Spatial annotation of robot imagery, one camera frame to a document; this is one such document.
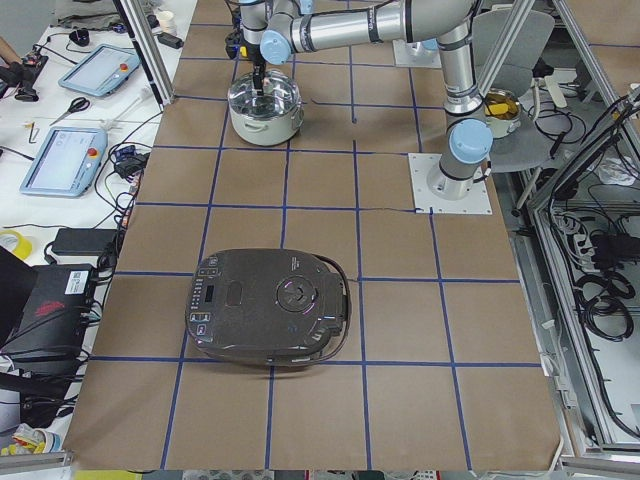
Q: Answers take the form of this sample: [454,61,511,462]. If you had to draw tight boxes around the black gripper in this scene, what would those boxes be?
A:
[247,43,266,97]

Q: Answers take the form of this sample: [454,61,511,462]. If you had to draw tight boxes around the glass pot lid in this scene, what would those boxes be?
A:
[228,70,302,120]

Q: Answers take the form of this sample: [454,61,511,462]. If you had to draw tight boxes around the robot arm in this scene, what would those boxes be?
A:
[239,0,493,201]

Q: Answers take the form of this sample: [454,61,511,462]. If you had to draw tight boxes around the pale green electric pot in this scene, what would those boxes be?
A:
[229,103,304,146]

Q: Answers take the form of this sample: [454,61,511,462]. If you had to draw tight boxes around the steel pot at right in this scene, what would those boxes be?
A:
[484,89,521,139]

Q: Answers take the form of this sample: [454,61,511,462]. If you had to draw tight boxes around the black power adapter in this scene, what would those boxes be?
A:
[156,32,184,49]

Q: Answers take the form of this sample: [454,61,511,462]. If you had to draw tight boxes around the paper cup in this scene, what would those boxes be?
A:
[156,10,177,35]

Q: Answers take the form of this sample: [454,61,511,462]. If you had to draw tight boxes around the upper teach pendant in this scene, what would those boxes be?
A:
[58,44,141,97]

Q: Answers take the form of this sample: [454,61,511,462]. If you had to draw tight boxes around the teach pendant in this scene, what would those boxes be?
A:
[19,127,108,198]
[58,44,141,97]

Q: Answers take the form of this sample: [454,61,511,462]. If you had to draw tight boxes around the scissors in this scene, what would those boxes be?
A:
[50,96,91,126]

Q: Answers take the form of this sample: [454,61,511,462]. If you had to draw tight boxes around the lower teach pendant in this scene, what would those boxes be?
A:
[19,127,108,198]

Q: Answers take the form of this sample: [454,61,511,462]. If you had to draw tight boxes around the black rice cooker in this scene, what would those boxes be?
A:
[185,248,352,367]

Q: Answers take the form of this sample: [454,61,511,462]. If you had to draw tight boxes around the black power brick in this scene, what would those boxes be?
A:
[51,228,116,256]

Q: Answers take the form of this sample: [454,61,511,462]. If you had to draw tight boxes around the grey chair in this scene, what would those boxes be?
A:
[473,9,555,173]

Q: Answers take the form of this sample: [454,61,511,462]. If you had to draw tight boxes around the yellow tape roll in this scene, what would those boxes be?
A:
[0,229,33,261]

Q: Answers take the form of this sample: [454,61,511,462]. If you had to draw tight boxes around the black computer box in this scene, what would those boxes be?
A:
[1,249,98,398]

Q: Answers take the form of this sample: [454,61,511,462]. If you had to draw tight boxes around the aluminium frame post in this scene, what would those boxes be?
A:
[113,0,174,107]

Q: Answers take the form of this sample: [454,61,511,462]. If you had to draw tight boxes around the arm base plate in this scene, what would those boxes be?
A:
[408,153,492,215]

